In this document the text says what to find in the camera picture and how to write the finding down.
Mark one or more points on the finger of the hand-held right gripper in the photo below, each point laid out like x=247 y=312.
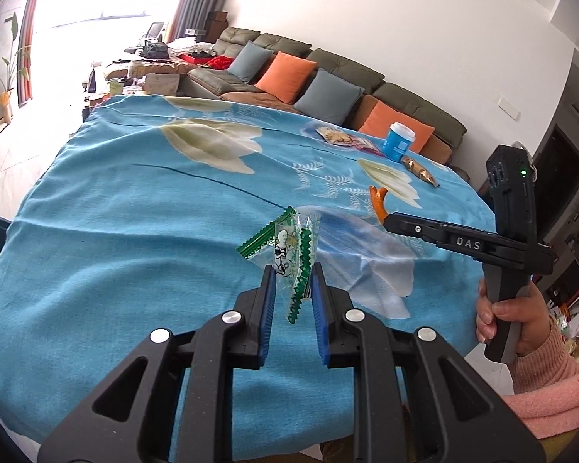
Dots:
x=410 y=226

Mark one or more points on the person's right hand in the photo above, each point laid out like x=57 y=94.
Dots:
x=535 y=313

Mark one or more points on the brown paper bag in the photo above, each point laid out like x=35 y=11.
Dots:
x=161 y=84

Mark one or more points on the blue paper cup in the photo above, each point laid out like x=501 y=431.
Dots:
x=398 y=142

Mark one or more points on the clear plastic film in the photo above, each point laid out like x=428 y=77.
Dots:
x=371 y=260

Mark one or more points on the person's right forearm pink sleeve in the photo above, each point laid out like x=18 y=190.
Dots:
x=559 y=386

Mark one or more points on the grey and orange curtain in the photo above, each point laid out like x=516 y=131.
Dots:
x=200 y=0
x=28 y=43

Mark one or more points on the dark cabinet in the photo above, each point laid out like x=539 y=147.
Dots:
x=567 y=193

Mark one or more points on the open snack packet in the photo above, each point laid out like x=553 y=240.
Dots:
x=347 y=141

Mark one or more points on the blue-grey pillow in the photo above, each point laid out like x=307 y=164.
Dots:
x=248 y=62
x=328 y=99

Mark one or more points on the white wall switch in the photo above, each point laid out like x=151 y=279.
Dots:
x=508 y=108

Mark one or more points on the blue floral tablecloth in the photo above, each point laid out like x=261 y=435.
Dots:
x=149 y=251

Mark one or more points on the tall leafy plant yellow pot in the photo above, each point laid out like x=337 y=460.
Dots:
x=9 y=72

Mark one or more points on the black office chair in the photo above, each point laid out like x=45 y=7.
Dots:
x=147 y=36

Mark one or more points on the green candy wrapper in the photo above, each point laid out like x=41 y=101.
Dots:
x=289 y=246

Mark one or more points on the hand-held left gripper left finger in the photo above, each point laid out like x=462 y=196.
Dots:
x=268 y=318

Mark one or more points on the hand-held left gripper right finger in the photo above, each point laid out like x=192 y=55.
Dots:
x=318 y=318

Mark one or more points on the red cloth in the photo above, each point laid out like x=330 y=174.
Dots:
x=220 y=63

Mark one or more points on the green bottle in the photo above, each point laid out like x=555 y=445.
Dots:
x=115 y=87

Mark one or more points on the black bag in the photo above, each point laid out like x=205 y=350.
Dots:
x=153 y=50

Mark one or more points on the orange peel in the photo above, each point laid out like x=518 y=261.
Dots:
x=380 y=202

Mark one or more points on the brown cardboard boxes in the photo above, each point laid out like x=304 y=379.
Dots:
x=217 y=21

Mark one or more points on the gold snack wrapper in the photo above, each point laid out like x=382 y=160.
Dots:
x=419 y=171

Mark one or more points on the orange pillow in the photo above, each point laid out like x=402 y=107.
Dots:
x=287 y=77
x=395 y=118

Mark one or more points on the brown sectional sofa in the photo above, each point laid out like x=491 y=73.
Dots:
x=347 y=65

